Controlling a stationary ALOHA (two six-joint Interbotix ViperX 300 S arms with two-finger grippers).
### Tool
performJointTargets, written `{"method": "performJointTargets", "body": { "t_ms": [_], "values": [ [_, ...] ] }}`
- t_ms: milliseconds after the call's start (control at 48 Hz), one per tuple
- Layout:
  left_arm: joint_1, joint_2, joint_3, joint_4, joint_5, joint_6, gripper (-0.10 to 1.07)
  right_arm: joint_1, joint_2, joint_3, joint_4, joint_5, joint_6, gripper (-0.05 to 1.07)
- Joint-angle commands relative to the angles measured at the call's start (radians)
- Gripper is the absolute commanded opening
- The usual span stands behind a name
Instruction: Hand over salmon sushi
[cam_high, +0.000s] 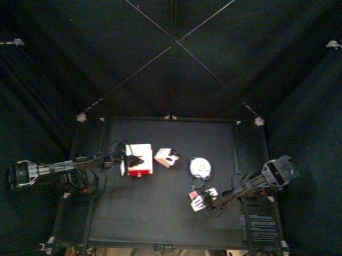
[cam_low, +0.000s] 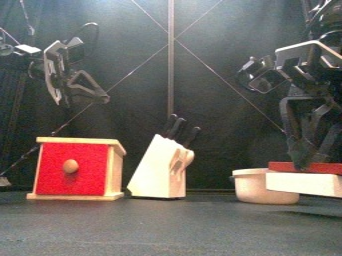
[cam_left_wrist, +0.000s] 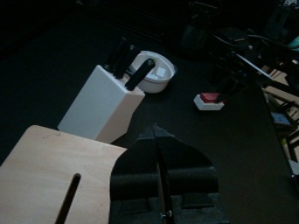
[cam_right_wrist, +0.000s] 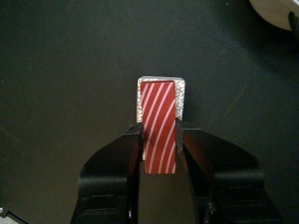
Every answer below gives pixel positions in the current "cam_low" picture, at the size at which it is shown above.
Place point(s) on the wooden box with red drawer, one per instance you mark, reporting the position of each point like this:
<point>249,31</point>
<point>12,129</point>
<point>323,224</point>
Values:
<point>70,173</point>

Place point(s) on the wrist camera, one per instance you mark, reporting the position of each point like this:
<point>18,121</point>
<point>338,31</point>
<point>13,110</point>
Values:
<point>74,45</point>
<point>260,75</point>

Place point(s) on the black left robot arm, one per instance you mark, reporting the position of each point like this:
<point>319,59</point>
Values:
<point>17,61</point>

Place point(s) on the vertical metal frame pole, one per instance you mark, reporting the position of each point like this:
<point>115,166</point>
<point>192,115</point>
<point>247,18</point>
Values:
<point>169,60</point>

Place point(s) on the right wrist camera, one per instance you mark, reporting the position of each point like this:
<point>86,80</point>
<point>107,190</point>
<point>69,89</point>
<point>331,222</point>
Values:
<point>260,75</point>

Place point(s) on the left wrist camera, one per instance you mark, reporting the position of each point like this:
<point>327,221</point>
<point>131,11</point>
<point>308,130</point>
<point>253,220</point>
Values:
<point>74,45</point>

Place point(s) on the white toy pot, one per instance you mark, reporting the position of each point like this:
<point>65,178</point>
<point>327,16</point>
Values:
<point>251,190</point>

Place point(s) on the metal frame foot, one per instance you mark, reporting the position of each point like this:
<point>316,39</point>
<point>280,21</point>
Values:
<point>2,181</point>

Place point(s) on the toy salmon sushi block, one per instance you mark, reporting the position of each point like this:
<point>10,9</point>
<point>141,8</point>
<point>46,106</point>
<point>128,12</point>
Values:
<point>302,183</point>

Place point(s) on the pale wooden knife block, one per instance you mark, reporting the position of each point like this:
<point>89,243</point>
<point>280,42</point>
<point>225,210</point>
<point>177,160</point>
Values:
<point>155,173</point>

